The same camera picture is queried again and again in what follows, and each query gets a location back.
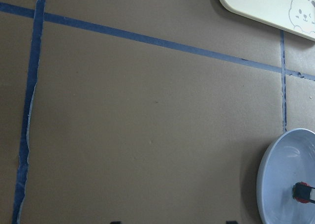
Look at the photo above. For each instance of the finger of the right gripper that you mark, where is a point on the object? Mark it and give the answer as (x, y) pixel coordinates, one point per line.
(312, 193)

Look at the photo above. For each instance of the red strawberry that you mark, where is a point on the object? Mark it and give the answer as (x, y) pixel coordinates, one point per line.
(301, 192)

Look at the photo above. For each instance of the blue round plate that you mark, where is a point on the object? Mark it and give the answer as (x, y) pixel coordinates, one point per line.
(288, 160)

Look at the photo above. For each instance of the cream bear tray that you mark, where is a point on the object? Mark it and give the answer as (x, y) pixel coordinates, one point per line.
(293, 16)

